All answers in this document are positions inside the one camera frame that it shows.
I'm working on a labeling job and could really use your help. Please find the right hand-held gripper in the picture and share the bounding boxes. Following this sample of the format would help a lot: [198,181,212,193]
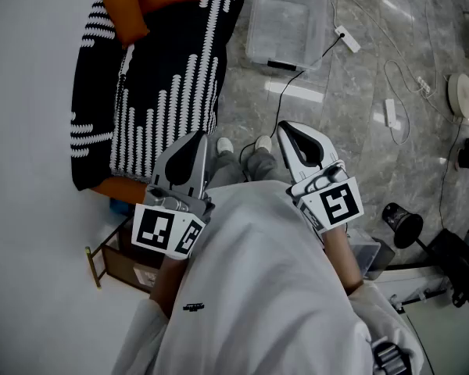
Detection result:
[277,121,365,234]

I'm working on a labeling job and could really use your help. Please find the looped white cable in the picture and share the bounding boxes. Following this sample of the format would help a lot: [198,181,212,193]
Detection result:
[383,59,411,146]

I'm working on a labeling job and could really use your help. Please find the black grey strap device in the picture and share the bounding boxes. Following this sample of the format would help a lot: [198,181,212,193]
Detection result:
[370,337,414,375]

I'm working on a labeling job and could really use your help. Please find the person's white shoe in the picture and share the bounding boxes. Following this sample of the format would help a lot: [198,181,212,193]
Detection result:
[254,134,274,153]
[216,136,235,156]

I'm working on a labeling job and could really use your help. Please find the person's grey trousers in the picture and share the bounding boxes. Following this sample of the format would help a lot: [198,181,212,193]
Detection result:
[206,146,279,191]

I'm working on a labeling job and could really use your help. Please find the wooden side table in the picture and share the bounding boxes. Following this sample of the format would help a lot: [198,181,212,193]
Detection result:
[84,215,167,295]

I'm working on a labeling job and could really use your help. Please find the person's white shirt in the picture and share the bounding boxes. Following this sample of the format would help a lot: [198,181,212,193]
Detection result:
[111,180,425,375]

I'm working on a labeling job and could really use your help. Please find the slim white power strip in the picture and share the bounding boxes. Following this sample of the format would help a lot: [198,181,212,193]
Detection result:
[383,98,397,129]

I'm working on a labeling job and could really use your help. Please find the person's right white shoe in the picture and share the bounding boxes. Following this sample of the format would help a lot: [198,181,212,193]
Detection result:
[254,134,274,153]

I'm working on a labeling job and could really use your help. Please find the thin black power cable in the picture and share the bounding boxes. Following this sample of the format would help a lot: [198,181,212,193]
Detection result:
[238,33,345,181]

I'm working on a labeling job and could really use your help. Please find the person's left white shoe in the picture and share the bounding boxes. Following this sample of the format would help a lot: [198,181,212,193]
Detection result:
[216,136,235,156]

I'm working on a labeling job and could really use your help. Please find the wide white power strip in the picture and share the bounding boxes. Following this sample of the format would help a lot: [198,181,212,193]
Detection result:
[333,24,362,54]

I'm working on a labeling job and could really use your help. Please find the small orange pillow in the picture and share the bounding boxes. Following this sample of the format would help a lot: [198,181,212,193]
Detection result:
[100,0,151,49]

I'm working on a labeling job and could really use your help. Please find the white round fan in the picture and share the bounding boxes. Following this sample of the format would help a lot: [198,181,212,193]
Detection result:
[447,65,469,129]

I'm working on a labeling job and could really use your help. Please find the person's left forearm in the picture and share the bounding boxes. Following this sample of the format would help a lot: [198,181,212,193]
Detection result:
[148,248,191,320]

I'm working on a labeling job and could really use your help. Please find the black floor fan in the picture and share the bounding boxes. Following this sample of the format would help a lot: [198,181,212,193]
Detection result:
[429,227,469,309]

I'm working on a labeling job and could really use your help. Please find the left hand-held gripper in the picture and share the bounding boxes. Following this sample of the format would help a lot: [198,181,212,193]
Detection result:
[131,131,216,259]

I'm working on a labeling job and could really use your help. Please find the black white patterned blanket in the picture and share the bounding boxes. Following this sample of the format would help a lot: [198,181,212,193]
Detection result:
[70,0,253,191]

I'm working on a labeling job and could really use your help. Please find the clear plastic storage bin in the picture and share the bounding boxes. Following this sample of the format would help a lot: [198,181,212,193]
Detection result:
[245,0,329,72]

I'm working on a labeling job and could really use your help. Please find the white bench frame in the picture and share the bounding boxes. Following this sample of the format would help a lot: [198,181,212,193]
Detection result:
[374,263,456,312]

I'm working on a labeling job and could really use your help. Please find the small clear container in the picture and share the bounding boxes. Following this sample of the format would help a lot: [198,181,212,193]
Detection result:
[347,227,396,281]

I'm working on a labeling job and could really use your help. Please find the person's right forearm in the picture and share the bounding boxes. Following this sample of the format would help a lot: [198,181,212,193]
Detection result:
[320,224,365,297]

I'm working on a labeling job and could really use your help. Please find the black cup-shaped lamp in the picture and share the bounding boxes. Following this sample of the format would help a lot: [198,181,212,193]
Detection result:
[381,202,424,250]

